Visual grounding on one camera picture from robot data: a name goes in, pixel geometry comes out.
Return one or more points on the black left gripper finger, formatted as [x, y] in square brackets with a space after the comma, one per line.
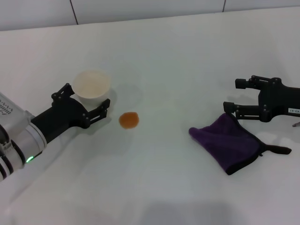
[100, 111]
[62, 92]

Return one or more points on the purple rag with black trim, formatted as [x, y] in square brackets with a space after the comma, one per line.
[227, 145]

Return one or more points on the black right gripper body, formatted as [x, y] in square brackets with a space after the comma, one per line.
[279, 100]

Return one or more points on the white paper cup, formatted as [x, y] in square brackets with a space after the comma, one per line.
[92, 85]

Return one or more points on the brown water stain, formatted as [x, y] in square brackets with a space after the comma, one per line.
[129, 120]

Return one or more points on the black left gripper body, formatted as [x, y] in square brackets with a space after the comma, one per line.
[61, 117]

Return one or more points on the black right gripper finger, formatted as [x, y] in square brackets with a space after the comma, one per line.
[242, 84]
[229, 106]

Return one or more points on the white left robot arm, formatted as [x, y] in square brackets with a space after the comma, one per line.
[18, 140]

